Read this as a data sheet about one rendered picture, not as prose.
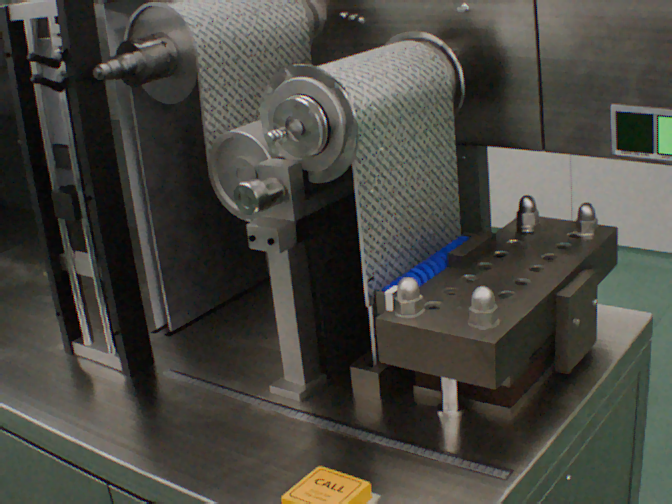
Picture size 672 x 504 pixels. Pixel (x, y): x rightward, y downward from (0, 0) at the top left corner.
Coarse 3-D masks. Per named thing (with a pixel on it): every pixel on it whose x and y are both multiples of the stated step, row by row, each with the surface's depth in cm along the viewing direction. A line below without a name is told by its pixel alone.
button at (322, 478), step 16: (304, 480) 97; (320, 480) 96; (336, 480) 96; (352, 480) 96; (288, 496) 94; (304, 496) 94; (320, 496) 93; (336, 496) 93; (352, 496) 93; (368, 496) 95
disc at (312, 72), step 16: (304, 64) 106; (272, 80) 110; (320, 80) 106; (336, 80) 105; (336, 96) 105; (352, 112) 105; (352, 128) 105; (272, 144) 114; (352, 144) 106; (336, 160) 108; (352, 160) 107; (304, 176) 112; (320, 176) 111; (336, 176) 109
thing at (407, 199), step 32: (448, 128) 124; (384, 160) 112; (416, 160) 118; (448, 160) 125; (384, 192) 113; (416, 192) 119; (448, 192) 126; (384, 224) 114; (416, 224) 120; (448, 224) 127; (384, 256) 115; (416, 256) 122
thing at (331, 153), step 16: (288, 80) 108; (304, 80) 106; (272, 96) 110; (288, 96) 109; (320, 96) 106; (272, 112) 111; (336, 112) 105; (272, 128) 112; (336, 128) 106; (336, 144) 107; (304, 160) 111; (320, 160) 109
